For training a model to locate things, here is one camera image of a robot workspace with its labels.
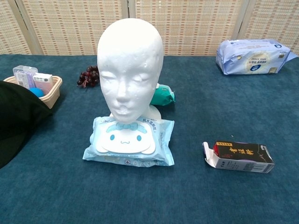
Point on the clear purple box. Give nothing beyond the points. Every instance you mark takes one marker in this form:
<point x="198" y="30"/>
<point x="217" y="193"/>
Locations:
<point x="23" y="77"/>

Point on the large blue tissue pack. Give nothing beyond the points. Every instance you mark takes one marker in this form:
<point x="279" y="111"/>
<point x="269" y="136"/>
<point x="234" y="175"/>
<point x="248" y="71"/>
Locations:
<point x="252" y="58"/>

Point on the blue ball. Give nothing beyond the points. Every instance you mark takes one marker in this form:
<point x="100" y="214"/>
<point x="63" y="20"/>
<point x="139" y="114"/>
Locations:
<point x="38" y="92"/>

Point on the black carton with open flap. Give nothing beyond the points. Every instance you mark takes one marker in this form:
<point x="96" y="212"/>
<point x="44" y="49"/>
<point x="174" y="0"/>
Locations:
<point x="243" y="156"/>

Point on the bamboo folding screen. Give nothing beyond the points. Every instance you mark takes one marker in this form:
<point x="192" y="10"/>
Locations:
<point x="70" y="23"/>

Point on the pink white small box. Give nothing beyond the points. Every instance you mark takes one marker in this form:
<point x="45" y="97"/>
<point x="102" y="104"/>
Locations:
<point x="43" y="81"/>

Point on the green wipes pack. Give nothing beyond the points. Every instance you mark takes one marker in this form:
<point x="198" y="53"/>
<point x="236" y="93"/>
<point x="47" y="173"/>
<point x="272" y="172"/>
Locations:
<point x="163" y="95"/>

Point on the black baseball cap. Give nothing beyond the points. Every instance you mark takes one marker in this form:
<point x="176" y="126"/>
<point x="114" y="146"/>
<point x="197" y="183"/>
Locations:
<point x="16" y="121"/>

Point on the white foam mannequin head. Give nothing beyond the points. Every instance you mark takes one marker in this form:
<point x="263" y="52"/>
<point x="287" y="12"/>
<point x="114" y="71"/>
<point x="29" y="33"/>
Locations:
<point x="129" y="70"/>

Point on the blue cartoon wet wipes pack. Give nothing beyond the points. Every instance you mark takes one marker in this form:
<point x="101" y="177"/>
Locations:
<point x="128" y="142"/>

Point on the beige plastic tray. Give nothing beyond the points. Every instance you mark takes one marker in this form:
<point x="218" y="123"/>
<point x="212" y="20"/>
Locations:
<point x="53" y="93"/>

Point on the dark purple grape bunch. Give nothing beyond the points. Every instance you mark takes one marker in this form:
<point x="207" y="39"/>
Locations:
<point x="90" y="75"/>

